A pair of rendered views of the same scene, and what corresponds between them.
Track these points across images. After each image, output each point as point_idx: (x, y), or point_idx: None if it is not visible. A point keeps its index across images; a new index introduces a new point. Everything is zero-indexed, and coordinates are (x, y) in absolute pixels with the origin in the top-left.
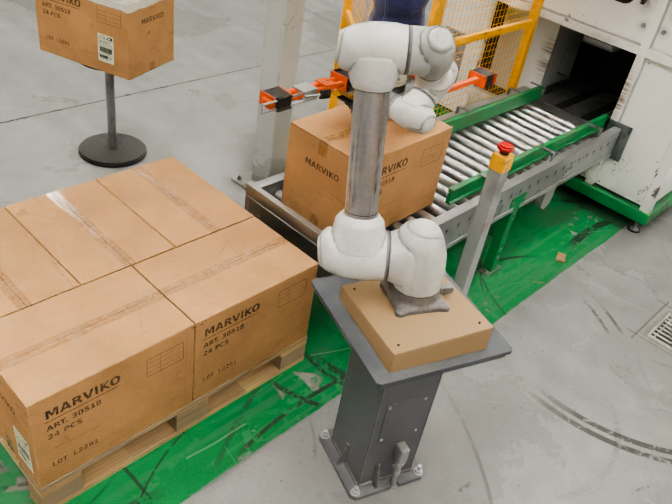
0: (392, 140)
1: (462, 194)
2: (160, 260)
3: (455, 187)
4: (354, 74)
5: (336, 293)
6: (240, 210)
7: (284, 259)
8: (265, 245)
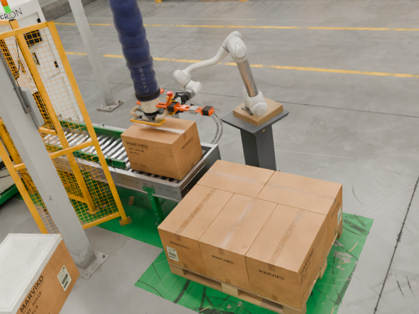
0: (169, 121)
1: None
2: (246, 192)
3: None
4: (246, 55)
5: (255, 127)
6: (194, 188)
7: (221, 166)
8: (216, 174)
